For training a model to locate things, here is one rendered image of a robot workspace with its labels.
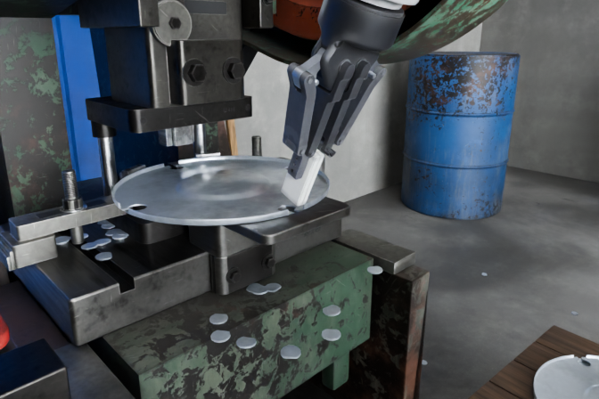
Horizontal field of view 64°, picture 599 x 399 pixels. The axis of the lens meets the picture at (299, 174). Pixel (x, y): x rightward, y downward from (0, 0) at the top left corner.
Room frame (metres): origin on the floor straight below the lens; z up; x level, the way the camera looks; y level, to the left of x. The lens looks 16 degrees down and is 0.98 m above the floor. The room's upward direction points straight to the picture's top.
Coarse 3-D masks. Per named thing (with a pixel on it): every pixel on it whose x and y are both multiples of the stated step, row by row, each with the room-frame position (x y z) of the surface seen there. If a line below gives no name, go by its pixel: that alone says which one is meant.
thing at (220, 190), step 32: (192, 160) 0.76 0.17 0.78; (224, 160) 0.77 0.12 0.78; (256, 160) 0.77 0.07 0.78; (288, 160) 0.75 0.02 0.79; (128, 192) 0.60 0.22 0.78; (160, 192) 0.60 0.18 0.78; (192, 192) 0.59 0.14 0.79; (224, 192) 0.58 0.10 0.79; (256, 192) 0.59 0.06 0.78; (320, 192) 0.60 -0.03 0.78; (192, 224) 0.49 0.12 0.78; (224, 224) 0.49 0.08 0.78
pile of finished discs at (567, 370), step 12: (552, 360) 0.81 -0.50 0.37; (564, 360) 0.81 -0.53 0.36; (576, 360) 0.81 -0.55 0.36; (588, 360) 0.81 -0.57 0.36; (540, 372) 0.78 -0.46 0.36; (552, 372) 0.78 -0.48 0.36; (564, 372) 0.78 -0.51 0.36; (576, 372) 0.78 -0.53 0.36; (588, 372) 0.78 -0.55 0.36; (540, 384) 0.75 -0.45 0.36; (552, 384) 0.75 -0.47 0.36; (564, 384) 0.75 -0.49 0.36; (576, 384) 0.75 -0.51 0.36; (588, 384) 0.75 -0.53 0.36; (540, 396) 0.71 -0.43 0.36; (552, 396) 0.71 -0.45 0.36; (564, 396) 0.71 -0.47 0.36; (576, 396) 0.71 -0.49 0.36; (588, 396) 0.71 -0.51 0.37
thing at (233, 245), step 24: (288, 216) 0.52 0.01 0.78; (312, 216) 0.52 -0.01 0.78; (336, 216) 0.54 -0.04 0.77; (192, 240) 0.61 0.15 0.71; (216, 240) 0.57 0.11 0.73; (240, 240) 0.59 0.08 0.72; (264, 240) 0.47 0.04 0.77; (216, 264) 0.57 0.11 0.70; (240, 264) 0.58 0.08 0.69; (264, 264) 0.61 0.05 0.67; (216, 288) 0.57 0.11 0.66; (240, 288) 0.58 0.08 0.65
